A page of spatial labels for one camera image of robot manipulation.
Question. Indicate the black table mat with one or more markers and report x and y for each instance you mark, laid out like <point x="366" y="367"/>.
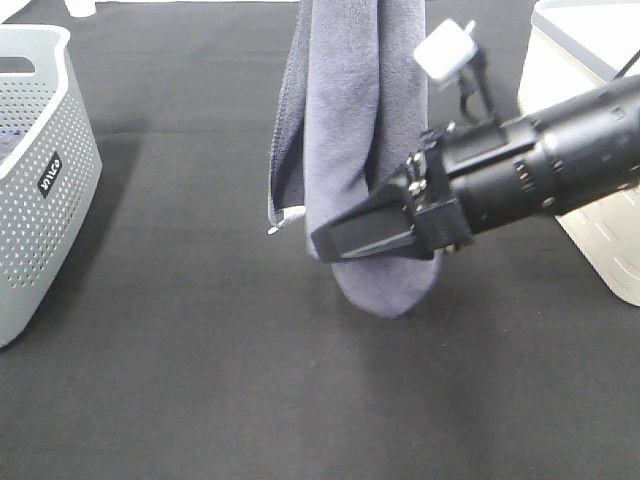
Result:
<point x="181" y="341"/>

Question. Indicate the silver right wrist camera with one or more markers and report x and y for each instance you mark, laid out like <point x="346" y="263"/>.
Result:
<point x="446" y="51"/>

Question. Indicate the white storage box grey rim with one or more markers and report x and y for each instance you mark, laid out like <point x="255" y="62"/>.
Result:
<point x="575" y="46"/>

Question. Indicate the grey perforated laundry basket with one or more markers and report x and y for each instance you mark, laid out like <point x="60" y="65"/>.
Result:
<point x="50" y="167"/>

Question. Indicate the white cylinder at table edge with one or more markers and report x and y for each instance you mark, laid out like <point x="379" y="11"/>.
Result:
<point x="81" y="8"/>

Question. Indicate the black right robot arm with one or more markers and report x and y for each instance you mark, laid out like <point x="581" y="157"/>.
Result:
<point x="587" y="147"/>

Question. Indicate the grey-blue microfibre towel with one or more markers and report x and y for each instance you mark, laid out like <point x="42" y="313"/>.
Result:
<point x="351" y="105"/>

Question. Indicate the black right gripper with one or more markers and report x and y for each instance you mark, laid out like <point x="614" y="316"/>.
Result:
<point x="461" y="183"/>

